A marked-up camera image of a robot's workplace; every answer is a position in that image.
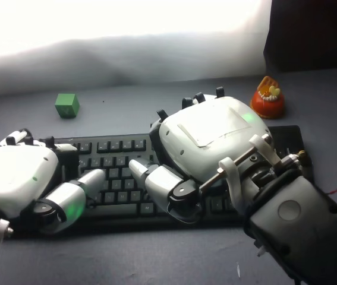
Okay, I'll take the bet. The black computer keyboard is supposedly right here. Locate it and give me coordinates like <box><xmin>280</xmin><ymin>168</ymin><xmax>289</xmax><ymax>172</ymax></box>
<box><xmin>10</xmin><ymin>125</ymin><xmax>314</xmax><ymax>235</ymax></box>

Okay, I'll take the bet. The black panel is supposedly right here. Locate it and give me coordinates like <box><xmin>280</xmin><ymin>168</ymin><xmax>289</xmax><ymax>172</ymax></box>
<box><xmin>263</xmin><ymin>0</ymin><xmax>337</xmax><ymax>73</ymax></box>

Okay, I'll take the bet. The white backdrop cloth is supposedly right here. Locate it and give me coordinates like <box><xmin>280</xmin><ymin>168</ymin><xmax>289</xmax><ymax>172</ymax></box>
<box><xmin>0</xmin><ymin>0</ymin><xmax>272</xmax><ymax>97</ymax></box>

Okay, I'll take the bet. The orange toy cake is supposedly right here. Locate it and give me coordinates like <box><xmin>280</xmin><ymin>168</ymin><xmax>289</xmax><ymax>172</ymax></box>
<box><xmin>250</xmin><ymin>75</ymin><xmax>286</xmax><ymax>119</ymax></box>

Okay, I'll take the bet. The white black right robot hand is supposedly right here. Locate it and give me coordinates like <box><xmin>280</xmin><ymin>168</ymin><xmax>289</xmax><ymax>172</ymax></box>
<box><xmin>128</xmin><ymin>85</ymin><xmax>273</xmax><ymax>224</ymax></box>

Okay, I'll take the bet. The green toy block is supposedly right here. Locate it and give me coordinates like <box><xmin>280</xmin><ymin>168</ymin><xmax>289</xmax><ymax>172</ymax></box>
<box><xmin>54</xmin><ymin>93</ymin><xmax>80</xmax><ymax>119</ymax></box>

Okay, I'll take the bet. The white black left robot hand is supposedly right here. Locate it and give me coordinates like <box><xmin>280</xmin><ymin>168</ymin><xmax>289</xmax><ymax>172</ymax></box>
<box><xmin>0</xmin><ymin>128</ymin><xmax>107</xmax><ymax>236</ymax></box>

